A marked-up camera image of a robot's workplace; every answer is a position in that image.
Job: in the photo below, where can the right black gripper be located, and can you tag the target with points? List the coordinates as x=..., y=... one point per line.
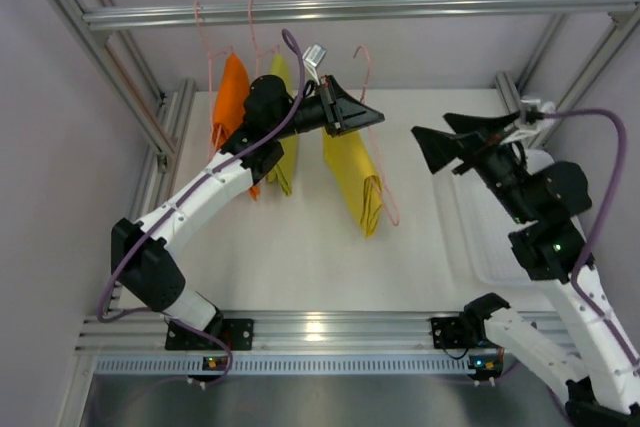
x=480, y=148

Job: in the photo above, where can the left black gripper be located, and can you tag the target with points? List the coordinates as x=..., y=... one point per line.
x=329, y=110

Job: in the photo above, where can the yellow trousers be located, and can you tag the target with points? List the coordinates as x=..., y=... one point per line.
x=357, y=178

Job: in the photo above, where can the olive green trousers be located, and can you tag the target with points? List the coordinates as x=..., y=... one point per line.
x=284, y=170

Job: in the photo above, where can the pink hanger of yellow trousers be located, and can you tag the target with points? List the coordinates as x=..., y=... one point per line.
x=384, y=192

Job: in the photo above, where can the pink hanger of green trousers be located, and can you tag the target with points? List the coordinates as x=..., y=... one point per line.
x=258, y=53

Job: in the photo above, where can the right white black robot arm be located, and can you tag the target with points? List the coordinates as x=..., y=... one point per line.
x=599, y=384

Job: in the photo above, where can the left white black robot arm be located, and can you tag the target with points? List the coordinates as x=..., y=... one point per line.
x=144, y=252

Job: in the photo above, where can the orange trousers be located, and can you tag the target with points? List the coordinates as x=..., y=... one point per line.
x=228, y=108

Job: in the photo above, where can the pink hanger with orange trousers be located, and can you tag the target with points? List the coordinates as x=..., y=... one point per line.
x=210, y=57

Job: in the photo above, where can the white plastic basket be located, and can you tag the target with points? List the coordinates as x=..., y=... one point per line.
x=486, y=225

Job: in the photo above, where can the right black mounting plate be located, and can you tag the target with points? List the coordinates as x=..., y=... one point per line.
x=457, y=332

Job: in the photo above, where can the black mounting plate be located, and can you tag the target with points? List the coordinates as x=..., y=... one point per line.
x=457, y=332
x=236, y=334

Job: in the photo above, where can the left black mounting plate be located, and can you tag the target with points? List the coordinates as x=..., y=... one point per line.
x=236, y=334

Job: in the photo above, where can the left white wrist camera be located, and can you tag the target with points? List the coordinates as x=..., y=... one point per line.
x=312, y=59

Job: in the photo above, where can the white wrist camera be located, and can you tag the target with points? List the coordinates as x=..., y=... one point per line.
x=312, y=59
x=532, y=119

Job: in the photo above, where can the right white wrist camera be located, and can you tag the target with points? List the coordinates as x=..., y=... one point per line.
x=532, y=119

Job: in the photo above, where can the left aluminium frame struts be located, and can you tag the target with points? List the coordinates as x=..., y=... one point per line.
x=165, y=137

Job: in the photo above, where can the aluminium frame struts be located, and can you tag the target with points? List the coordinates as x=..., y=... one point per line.
x=570, y=56
x=165, y=137

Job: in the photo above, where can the right aluminium frame struts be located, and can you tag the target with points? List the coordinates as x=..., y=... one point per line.
x=570, y=56

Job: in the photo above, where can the aluminium hanging rail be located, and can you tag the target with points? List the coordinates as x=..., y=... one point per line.
x=107, y=19

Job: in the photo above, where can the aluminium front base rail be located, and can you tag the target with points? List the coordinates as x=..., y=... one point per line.
x=278, y=332

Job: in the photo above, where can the grey slotted cable duct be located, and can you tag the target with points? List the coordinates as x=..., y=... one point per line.
x=253, y=365

